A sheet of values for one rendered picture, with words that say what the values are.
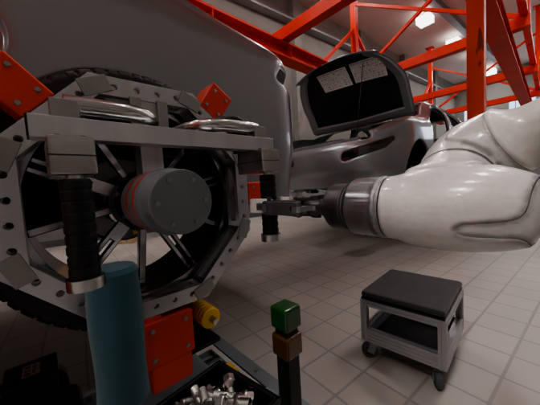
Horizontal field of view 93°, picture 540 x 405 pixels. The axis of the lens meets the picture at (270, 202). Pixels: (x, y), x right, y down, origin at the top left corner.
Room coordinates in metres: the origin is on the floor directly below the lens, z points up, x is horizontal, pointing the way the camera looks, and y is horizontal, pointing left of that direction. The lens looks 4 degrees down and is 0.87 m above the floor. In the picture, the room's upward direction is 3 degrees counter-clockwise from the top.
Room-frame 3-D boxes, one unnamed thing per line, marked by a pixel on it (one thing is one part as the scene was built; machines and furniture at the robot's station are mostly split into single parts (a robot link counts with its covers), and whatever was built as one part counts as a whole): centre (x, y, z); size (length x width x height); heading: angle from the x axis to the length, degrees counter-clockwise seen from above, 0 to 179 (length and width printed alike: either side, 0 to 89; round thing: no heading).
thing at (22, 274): (0.63, 0.29, 0.85); 0.54 x 0.07 x 0.54; 132
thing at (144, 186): (0.58, 0.24, 0.85); 0.21 x 0.14 x 0.14; 42
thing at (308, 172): (4.85, -2.41, 1.49); 4.95 x 1.86 x 1.59; 132
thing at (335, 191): (0.45, -0.11, 0.83); 0.09 x 0.08 x 0.07; 42
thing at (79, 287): (0.34, 0.25, 0.83); 0.04 x 0.04 x 0.16
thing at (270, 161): (0.59, 0.02, 0.93); 0.09 x 0.05 x 0.05; 42
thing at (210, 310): (0.78, 0.26, 0.51); 0.29 x 0.06 x 0.06; 42
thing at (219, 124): (0.60, 0.13, 1.03); 0.19 x 0.18 x 0.11; 42
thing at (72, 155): (0.36, 0.27, 0.93); 0.09 x 0.05 x 0.05; 42
